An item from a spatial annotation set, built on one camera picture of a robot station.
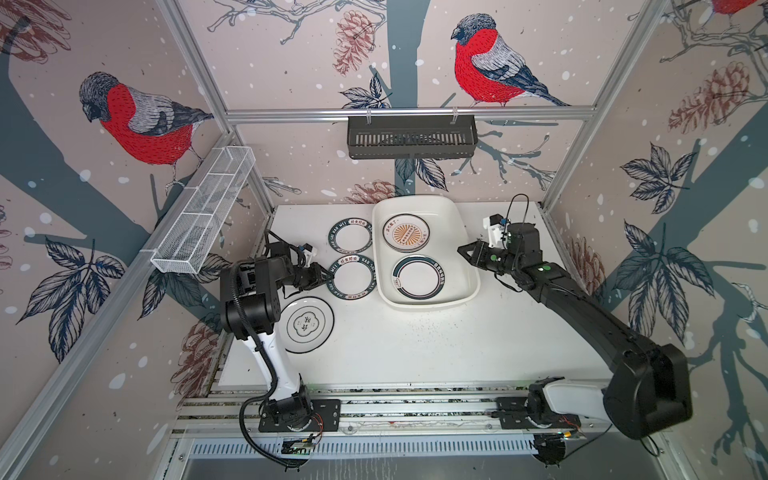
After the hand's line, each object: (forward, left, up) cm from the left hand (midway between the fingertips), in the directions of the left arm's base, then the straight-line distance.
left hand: (328, 276), depth 98 cm
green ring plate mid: (+1, -7, -2) cm, 8 cm away
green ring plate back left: (+20, -6, -3) cm, 21 cm away
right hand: (-4, -40, +19) cm, 44 cm away
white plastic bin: (+24, -44, 0) cm, 50 cm away
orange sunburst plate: (+19, -27, 0) cm, 33 cm away
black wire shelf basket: (+43, -31, +26) cm, 59 cm away
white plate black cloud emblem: (-15, +5, -3) cm, 17 cm away
